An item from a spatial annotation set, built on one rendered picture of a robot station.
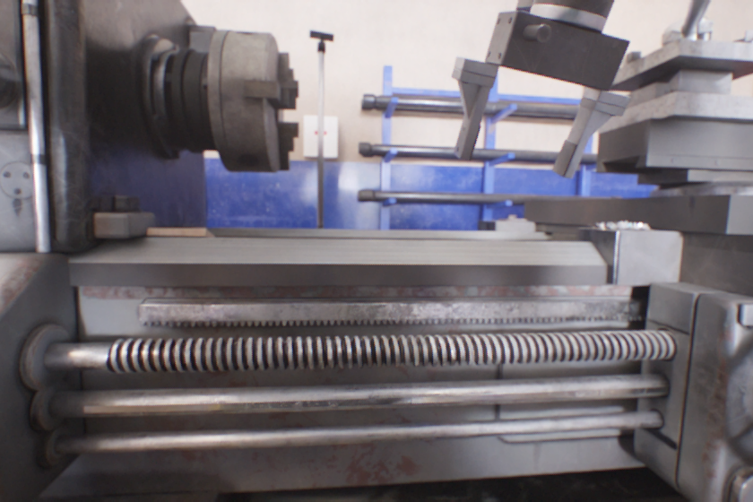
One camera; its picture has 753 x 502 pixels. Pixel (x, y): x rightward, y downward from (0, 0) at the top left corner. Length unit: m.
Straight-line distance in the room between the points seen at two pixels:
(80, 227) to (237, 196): 3.31
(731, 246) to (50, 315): 0.87
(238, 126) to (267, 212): 3.14
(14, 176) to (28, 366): 0.23
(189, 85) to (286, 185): 3.09
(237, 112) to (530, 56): 0.45
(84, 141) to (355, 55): 3.55
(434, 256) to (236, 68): 0.43
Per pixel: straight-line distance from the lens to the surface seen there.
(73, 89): 0.64
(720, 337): 0.64
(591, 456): 0.82
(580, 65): 0.49
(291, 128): 0.82
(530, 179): 4.28
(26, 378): 0.60
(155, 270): 0.60
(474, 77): 0.46
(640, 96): 0.75
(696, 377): 0.68
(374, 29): 4.16
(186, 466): 0.71
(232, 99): 0.71
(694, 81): 0.77
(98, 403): 0.60
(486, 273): 0.60
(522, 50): 0.46
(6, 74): 0.65
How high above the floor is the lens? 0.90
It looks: 6 degrees down
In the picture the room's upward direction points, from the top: 1 degrees clockwise
